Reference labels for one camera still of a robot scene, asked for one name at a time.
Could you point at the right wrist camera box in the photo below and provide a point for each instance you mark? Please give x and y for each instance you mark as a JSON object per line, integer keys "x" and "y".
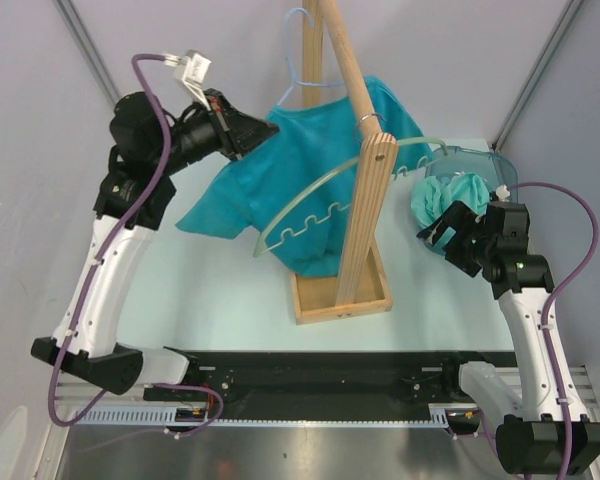
{"x": 502, "y": 193}

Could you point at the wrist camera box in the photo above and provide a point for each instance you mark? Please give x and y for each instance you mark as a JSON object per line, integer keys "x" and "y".
{"x": 189, "y": 71}
{"x": 502, "y": 193}

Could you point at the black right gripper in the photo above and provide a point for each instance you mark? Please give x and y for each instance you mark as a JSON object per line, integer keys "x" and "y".
{"x": 453, "y": 254}

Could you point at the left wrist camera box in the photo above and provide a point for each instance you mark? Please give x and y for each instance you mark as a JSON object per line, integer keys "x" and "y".
{"x": 189, "y": 71}

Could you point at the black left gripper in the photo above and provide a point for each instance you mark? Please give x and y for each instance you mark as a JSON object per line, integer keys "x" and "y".
{"x": 237, "y": 133}

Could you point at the light teal t shirt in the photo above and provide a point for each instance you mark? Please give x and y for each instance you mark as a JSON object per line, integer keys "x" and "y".
{"x": 432, "y": 196}

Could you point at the white slotted cable duct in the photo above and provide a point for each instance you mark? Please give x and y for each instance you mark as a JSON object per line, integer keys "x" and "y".
{"x": 433, "y": 415}

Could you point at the light blue wire hanger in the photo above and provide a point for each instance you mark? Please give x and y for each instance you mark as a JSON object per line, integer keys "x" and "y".
{"x": 292, "y": 70}

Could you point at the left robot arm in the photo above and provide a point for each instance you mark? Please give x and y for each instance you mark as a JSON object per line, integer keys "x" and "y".
{"x": 133, "y": 197}

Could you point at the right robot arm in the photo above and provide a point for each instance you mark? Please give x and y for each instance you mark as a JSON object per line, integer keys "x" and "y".
{"x": 544, "y": 429}

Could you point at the dark teal t shirt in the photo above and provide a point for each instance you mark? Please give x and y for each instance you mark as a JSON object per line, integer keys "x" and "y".
{"x": 249, "y": 192}

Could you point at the pale green plastic hanger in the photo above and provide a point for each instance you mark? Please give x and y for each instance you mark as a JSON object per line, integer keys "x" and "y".
{"x": 274, "y": 235}

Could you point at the wooden clothes rack stand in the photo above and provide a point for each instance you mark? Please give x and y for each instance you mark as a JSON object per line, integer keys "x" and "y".
{"x": 361, "y": 287}

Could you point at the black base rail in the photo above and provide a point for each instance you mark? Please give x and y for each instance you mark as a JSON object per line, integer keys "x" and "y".
{"x": 393, "y": 379}

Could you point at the translucent teal plastic bin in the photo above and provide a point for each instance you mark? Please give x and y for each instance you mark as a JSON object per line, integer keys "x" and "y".
{"x": 494, "y": 169}

